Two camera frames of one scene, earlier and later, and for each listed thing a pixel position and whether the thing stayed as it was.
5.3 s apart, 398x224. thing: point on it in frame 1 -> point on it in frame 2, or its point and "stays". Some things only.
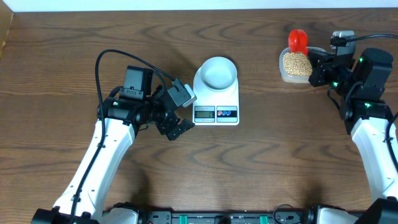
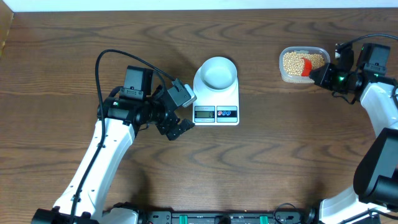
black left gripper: [165, 126] stays
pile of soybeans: [296, 64] stays
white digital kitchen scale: [215, 107] stays
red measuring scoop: [298, 42] -> [307, 67]
